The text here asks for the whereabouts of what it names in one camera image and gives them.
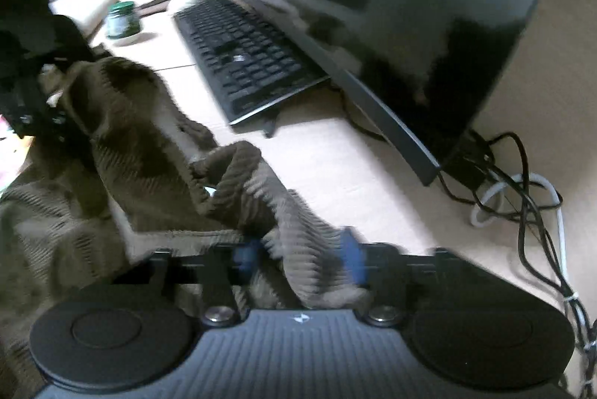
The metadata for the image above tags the white power cable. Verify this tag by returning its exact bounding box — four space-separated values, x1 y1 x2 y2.
469 173 575 302

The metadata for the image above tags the black cable bundle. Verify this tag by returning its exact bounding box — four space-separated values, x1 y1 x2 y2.
438 130 597 399

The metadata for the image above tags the green lidded jar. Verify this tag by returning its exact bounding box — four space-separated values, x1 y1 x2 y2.
105 1 142 40

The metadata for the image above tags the brown polka dot sweater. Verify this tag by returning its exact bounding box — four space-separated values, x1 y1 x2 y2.
1 57 368 398

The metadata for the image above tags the black keyboard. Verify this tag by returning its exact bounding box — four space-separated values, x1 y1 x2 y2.
173 0 329 126

